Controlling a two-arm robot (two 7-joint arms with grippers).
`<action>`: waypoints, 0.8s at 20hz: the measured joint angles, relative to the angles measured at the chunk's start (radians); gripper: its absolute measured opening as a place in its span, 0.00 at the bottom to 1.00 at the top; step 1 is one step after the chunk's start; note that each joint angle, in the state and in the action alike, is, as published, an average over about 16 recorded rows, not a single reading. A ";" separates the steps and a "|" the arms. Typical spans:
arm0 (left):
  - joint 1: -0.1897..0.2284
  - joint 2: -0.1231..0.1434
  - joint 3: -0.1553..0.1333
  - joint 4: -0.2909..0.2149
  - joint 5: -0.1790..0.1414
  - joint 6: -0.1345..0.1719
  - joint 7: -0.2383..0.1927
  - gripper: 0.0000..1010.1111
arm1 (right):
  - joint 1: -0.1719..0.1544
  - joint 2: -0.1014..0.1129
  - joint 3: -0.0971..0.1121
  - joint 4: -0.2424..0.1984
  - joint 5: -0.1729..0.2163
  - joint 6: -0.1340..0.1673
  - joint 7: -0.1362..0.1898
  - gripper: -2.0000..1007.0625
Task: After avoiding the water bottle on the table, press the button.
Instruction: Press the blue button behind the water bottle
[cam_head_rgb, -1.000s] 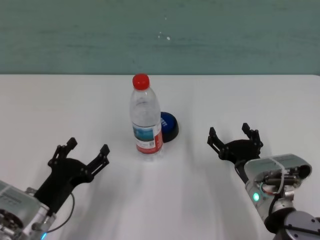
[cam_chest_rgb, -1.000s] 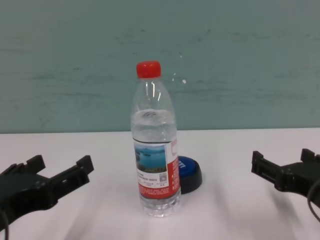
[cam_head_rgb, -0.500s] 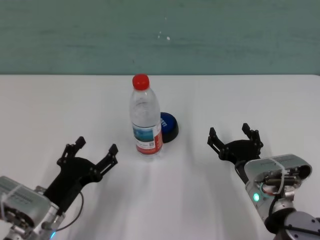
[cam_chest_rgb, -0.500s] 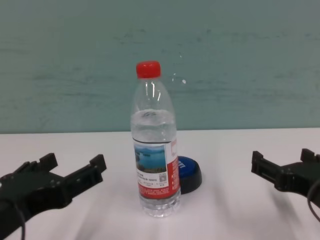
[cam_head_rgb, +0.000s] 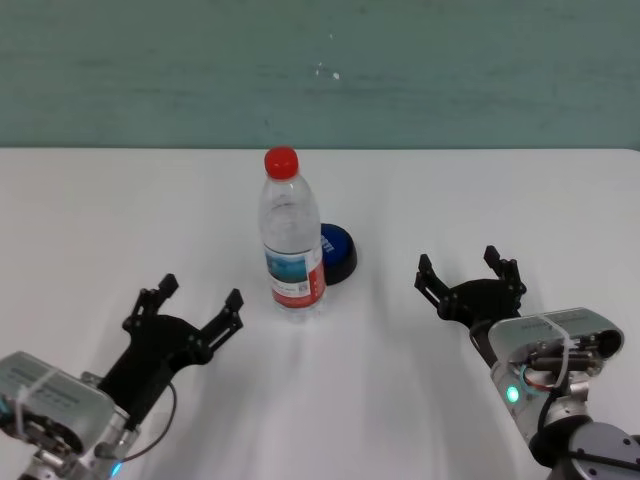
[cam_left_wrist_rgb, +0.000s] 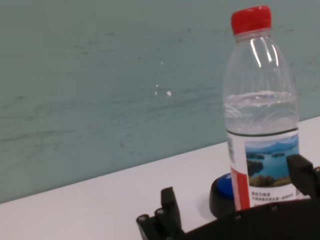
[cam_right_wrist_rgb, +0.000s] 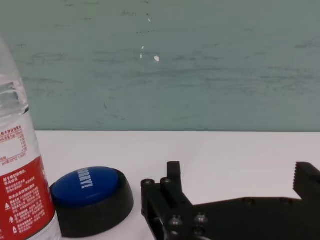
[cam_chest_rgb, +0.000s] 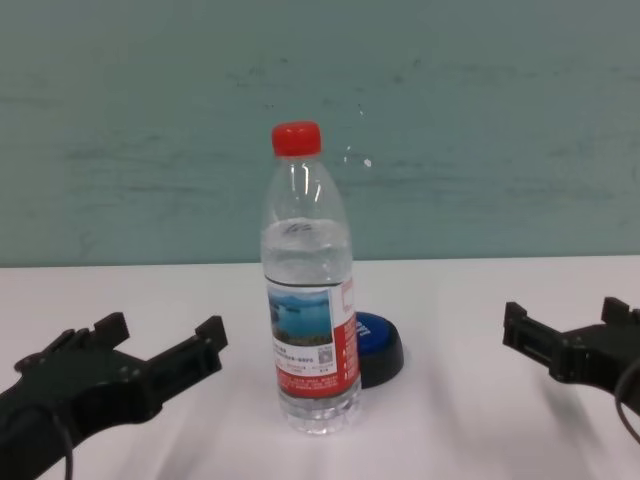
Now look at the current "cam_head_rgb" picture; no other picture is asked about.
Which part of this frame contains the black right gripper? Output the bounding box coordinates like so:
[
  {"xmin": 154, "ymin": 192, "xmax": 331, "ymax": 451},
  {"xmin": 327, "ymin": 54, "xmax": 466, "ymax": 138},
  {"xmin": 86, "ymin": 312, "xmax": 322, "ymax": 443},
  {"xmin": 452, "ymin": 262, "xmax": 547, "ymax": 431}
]
[{"xmin": 414, "ymin": 244, "xmax": 528, "ymax": 342}]

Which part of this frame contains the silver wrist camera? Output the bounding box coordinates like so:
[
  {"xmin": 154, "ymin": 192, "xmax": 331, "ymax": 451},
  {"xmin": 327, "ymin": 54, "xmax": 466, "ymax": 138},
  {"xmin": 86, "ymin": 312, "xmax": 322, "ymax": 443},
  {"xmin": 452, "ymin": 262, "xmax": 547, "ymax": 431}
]
[
  {"xmin": 487, "ymin": 306, "xmax": 626, "ymax": 389},
  {"xmin": 0, "ymin": 350, "xmax": 117, "ymax": 441}
]

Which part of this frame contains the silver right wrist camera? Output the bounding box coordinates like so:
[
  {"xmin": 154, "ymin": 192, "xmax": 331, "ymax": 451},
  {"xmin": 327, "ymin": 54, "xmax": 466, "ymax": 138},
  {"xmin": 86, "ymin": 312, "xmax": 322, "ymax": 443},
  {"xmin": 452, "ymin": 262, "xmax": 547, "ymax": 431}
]
[{"xmin": 487, "ymin": 306, "xmax": 626, "ymax": 389}]

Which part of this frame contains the thin black left gripper cable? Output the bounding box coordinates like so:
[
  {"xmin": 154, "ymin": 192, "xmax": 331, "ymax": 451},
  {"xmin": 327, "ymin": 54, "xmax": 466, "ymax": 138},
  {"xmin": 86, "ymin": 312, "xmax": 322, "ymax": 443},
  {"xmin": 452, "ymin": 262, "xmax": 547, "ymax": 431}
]
[{"xmin": 97, "ymin": 382, "xmax": 180, "ymax": 462}]

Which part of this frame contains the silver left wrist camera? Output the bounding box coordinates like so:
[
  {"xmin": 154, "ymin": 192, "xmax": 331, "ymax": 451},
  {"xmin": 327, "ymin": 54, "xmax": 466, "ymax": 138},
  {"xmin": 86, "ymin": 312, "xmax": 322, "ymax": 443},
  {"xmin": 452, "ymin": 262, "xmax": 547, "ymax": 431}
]
[{"xmin": 0, "ymin": 350, "xmax": 117, "ymax": 441}]

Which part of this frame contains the clear water bottle red cap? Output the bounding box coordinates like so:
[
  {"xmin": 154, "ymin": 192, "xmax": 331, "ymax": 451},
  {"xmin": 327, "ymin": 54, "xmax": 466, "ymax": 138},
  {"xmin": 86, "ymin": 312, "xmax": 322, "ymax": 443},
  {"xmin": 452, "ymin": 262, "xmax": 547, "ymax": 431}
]
[{"xmin": 257, "ymin": 145, "xmax": 329, "ymax": 322}]

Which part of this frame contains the blue push button black base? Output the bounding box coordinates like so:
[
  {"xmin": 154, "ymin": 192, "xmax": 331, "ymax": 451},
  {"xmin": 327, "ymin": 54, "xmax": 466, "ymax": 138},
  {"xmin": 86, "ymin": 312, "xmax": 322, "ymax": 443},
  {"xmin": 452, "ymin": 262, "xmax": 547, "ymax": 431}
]
[{"xmin": 318, "ymin": 222, "xmax": 359, "ymax": 287}]

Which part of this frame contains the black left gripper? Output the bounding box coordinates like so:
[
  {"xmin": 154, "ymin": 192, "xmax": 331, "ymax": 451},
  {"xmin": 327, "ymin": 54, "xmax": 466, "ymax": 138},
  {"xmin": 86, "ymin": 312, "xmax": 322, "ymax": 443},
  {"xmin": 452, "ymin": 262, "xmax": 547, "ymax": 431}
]
[{"xmin": 97, "ymin": 273, "xmax": 246, "ymax": 432}]

